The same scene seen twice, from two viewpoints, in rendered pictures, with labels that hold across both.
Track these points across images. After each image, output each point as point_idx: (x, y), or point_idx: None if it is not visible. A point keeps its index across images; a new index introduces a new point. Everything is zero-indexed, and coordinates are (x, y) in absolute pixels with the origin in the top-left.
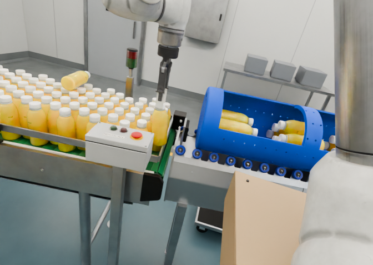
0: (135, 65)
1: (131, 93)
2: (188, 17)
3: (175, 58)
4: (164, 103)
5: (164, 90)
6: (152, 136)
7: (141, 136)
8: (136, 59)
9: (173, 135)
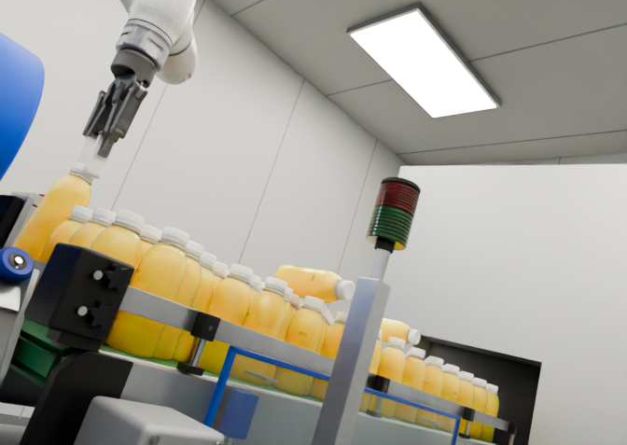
0: (371, 228)
1: (345, 340)
2: None
3: (110, 67)
4: (80, 162)
5: (89, 132)
6: (27, 192)
7: (38, 194)
8: (380, 206)
9: (40, 338)
